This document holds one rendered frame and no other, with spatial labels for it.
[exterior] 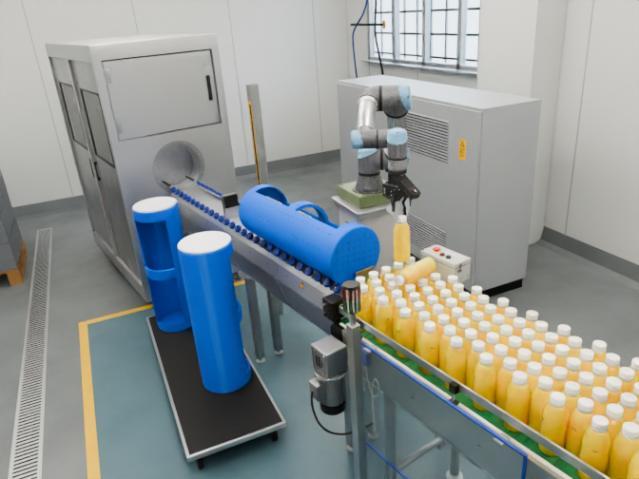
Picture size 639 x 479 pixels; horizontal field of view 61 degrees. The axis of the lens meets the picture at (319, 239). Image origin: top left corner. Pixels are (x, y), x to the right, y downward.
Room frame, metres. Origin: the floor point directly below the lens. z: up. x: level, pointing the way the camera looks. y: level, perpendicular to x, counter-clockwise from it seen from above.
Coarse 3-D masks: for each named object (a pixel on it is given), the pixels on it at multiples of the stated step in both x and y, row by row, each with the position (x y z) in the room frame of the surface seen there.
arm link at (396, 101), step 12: (384, 96) 2.45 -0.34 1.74; (396, 96) 2.44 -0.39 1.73; (408, 96) 2.44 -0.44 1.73; (384, 108) 2.46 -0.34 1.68; (396, 108) 2.46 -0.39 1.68; (408, 108) 2.45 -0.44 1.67; (396, 120) 2.52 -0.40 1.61; (384, 156) 2.69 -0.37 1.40; (408, 156) 2.67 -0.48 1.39; (384, 168) 2.70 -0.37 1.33
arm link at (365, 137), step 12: (360, 96) 2.45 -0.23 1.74; (372, 96) 2.43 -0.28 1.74; (360, 108) 2.35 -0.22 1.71; (372, 108) 2.34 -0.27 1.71; (360, 120) 2.24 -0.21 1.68; (372, 120) 2.24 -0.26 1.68; (360, 132) 2.12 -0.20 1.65; (372, 132) 2.11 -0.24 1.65; (360, 144) 2.11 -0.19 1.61; (372, 144) 2.10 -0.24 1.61
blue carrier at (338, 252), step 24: (264, 192) 2.90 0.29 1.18; (240, 216) 2.80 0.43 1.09; (264, 216) 2.59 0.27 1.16; (288, 216) 2.45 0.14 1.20; (312, 216) 2.70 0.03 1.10; (288, 240) 2.37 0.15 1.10; (312, 240) 2.23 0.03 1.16; (336, 240) 2.12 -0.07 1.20; (360, 240) 2.18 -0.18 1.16; (312, 264) 2.23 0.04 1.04; (336, 264) 2.10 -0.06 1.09; (360, 264) 2.18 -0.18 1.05
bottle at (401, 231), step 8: (400, 224) 1.99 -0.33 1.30; (408, 224) 2.00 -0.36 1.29; (400, 232) 1.97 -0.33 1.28; (408, 232) 1.98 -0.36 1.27; (400, 240) 1.97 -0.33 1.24; (408, 240) 1.98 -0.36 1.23; (400, 248) 1.97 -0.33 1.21; (408, 248) 1.98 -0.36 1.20; (400, 256) 1.97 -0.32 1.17; (408, 256) 1.98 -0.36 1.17
